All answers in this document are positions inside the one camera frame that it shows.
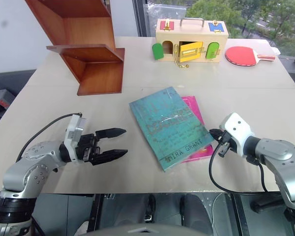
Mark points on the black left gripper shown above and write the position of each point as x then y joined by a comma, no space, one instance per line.
87,147

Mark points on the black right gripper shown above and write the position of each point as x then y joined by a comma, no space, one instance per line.
229,143

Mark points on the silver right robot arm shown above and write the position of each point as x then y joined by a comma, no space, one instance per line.
280,157

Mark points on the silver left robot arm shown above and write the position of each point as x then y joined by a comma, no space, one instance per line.
27,172

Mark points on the pink book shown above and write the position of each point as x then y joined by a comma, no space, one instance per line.
194,105

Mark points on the teal paperback book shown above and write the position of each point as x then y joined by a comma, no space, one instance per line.
167,127

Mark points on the brown wooden bookshelf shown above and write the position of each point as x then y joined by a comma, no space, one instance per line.
98,66

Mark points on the red table tennis paddle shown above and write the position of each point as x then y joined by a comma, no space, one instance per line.
239,55

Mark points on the wooden lock box toy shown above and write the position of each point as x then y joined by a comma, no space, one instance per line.
194,37

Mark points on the grey and red box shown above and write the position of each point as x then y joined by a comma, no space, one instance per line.
1,98

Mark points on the clear plastic bag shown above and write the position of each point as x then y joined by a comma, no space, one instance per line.
162,17

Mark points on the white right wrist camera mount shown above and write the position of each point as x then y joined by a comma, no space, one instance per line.
237,130

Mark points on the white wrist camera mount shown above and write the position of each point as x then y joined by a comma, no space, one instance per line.
237,130
72,132

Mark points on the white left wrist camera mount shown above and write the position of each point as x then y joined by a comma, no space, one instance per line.
72,132

